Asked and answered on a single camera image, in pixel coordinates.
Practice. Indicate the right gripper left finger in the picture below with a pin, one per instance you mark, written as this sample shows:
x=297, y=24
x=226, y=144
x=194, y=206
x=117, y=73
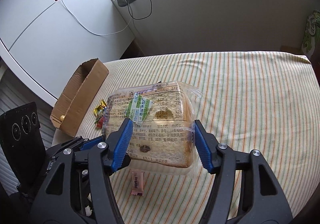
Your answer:
x=77, y=186

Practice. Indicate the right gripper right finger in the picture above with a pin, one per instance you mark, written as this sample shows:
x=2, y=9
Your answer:
x=262, y=199

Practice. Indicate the pink candy wrapper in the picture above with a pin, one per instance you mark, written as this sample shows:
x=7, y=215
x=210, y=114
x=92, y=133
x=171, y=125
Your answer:
x=137, y=181

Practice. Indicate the red jelly cup snack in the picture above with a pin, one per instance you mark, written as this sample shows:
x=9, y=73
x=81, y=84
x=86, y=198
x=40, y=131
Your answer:
x=99, y=121

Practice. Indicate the yellow candy wrapper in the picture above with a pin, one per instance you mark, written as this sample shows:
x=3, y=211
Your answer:
x=102, y=104

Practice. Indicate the bagged sliced bread loaf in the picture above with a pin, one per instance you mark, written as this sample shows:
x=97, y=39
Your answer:
x=163, y=116

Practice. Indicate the open cardboard box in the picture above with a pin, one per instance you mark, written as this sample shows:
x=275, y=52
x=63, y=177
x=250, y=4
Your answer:
x=75, y=99

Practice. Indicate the striped tablecloth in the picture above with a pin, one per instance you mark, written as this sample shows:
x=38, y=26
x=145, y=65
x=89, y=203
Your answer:
x=261, y=100

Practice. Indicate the white cabinet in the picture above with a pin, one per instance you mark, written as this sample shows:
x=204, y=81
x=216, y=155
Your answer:
x=44, y=41

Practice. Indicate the green printed bag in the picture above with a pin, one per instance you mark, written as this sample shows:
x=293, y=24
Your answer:
x=311, y=34

